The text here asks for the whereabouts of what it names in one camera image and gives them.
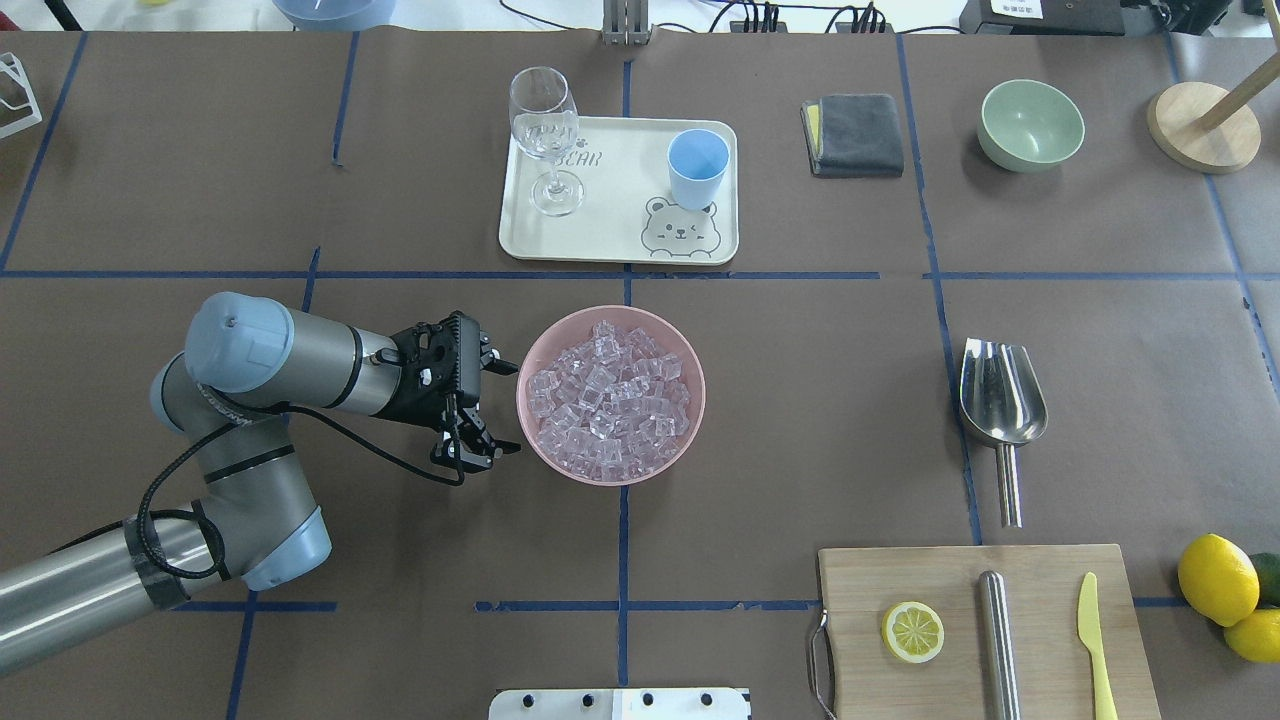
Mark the white wire cup rack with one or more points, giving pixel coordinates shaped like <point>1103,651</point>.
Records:
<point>19,104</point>

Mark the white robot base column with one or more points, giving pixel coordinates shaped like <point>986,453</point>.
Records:
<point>623,703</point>

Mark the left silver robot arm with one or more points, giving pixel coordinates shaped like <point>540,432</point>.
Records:
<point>249,362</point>

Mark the yellow lemon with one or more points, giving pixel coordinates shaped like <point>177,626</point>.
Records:
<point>1218,580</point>
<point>1256,638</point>

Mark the blue bowl on side table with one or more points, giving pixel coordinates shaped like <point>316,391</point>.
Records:
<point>336,15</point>

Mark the steel ice scoop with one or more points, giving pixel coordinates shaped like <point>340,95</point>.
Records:
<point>1003,407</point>

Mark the clear wine glass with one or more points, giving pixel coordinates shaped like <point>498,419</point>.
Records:
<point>544,123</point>

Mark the cream bear serving tray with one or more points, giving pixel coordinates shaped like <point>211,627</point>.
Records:
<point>628,214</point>

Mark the green ceramic bowl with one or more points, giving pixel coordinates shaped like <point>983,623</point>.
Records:
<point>1027,126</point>

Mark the folded grey cloth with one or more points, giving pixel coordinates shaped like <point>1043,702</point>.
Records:
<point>853,135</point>

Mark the yellow plastic knife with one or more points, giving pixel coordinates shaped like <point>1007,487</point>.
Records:
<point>1089,631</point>

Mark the green lime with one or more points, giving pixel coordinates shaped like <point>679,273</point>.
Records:
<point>1267,567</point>

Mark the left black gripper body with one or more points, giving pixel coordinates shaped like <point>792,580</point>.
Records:
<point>415,400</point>

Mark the steel rod muddler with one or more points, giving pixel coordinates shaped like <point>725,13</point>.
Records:
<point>1001,663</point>

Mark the blue plastic cup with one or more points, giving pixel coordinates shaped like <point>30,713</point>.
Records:
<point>697,160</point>

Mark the wooden cutting board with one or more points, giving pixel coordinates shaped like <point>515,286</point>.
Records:
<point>1053,673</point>

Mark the aluminium frame post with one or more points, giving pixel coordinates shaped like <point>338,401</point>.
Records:
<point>626,22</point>

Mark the wooden cup stand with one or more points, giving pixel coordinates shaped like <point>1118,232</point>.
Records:
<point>1207,128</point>

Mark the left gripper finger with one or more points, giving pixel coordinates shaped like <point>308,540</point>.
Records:
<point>465,444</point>
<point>491,361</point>

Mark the lemon half slice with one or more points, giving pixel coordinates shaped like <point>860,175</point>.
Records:
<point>912,632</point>

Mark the pink bowl of ice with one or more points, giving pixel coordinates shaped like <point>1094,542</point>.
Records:
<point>611,395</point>

